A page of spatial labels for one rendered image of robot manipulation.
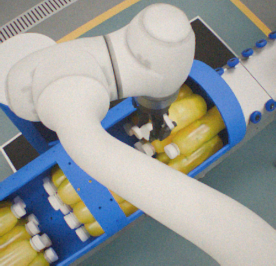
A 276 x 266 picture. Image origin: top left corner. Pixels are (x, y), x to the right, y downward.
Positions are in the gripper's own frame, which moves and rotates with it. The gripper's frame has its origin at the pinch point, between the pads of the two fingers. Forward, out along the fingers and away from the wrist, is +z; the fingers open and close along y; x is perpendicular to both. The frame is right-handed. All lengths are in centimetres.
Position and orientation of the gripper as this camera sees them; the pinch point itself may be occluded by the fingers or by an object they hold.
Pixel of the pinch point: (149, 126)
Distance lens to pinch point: 86.5
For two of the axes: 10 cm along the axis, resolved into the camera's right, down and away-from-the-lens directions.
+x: -8.1, 5.4, -2.2
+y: -5.9, -7.7, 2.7
